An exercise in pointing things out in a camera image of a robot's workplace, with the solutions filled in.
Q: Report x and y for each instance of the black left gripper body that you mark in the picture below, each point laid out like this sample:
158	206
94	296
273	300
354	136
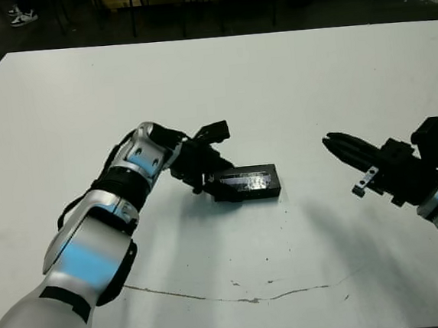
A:
199	158

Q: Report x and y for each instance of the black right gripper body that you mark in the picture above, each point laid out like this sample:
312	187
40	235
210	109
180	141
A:
400	171

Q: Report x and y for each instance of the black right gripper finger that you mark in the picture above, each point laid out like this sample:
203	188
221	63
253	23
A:
359	145
351	160

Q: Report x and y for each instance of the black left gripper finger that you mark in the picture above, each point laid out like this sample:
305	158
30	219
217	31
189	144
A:
213	187
227	164

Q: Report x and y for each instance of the black box lid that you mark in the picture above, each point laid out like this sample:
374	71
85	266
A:
251	182

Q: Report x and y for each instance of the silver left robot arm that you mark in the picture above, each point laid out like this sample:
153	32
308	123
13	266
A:
78	260

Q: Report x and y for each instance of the white black sneaker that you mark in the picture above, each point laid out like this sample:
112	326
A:
24	19
14	10

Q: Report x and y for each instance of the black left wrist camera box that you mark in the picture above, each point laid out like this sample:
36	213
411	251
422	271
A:
214	130

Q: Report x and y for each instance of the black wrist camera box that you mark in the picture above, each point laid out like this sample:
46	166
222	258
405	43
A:
431	134
214	130

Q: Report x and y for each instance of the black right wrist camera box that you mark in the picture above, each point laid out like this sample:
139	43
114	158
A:
431	134

